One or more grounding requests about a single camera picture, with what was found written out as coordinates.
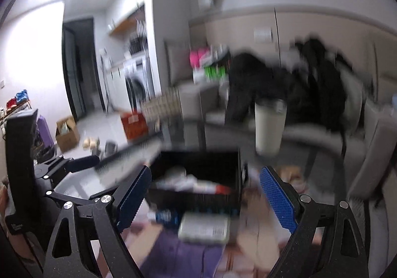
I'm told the red capped white tube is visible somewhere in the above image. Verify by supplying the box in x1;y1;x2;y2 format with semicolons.
154;177;233;195

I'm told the silver remote control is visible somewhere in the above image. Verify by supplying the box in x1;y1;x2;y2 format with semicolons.
95;138;163;188

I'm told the purple rolled mat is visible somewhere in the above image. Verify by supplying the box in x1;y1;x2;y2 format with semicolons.
37;115;54;148

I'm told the cardboard box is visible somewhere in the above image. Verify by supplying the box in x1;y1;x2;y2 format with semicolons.
55;116;80;153

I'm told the blue tape dispenser near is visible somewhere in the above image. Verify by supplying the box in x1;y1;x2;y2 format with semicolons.
147;209;180;229

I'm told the red gift bag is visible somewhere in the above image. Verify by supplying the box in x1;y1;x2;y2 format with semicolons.
120;111;149;141

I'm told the green lidded plastic case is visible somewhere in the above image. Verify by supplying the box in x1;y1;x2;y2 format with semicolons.
178;212;230;244

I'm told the grey sofa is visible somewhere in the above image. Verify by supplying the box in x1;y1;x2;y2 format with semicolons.
178;78;396;277

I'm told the woven wicker basket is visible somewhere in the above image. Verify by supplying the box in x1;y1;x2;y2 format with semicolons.
141;88;182;122

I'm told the white washing machine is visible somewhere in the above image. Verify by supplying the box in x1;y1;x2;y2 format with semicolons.
123;58;153;111

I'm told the black storage box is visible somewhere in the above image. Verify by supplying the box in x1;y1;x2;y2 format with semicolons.
145;149;248;217

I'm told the white cylindrical cup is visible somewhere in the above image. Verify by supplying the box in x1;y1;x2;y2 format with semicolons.
254;99;287;157

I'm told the grey back cushion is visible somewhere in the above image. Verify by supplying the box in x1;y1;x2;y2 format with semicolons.
164;39;193;87

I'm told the black jacket pile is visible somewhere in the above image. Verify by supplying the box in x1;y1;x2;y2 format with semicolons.
225;37;347;132

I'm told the pink plush toy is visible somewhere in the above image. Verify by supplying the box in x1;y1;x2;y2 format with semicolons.
189;47;210;69

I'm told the black door frame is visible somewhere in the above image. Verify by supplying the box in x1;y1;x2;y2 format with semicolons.
62;18;104;121

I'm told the wall power socket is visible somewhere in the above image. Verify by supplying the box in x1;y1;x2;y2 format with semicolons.
254;28;273;43

